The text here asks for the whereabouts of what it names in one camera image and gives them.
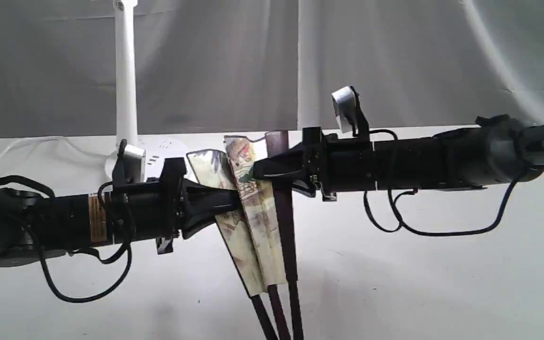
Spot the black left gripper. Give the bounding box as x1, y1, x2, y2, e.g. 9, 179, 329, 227
88, 157, 241, 254

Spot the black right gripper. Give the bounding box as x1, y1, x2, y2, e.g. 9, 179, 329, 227
252, 127, 377, 202

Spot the painted paper folding fan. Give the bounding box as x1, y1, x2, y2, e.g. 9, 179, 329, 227
187, 131, 304, 340

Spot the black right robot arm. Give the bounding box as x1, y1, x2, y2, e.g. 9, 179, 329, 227
251, 115, 544, 202

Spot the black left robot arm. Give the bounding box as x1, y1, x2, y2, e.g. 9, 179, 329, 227
0, 158, 240, 267

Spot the grey backdrop curtain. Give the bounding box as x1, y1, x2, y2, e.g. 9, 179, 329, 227
0, 0, 544, 138

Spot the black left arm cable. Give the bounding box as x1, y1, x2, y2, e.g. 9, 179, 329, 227
0, 175, 136, 303

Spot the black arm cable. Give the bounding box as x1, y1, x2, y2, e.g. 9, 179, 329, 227
0, 175, 136, 303
363, 129, 544, 237

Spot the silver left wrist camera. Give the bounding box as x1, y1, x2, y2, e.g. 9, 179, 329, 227
110, 138, 145, 188

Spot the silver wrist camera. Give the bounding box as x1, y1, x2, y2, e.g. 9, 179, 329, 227
110, 138, 145, 188
331, 86, 371, 141

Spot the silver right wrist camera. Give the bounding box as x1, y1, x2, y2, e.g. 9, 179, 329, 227
331, 86, 371, 141

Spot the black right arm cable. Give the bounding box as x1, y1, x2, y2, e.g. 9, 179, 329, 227
363, 129, 544, 237

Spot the white power cable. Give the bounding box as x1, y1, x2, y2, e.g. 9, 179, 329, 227
0, 136, 112, 187

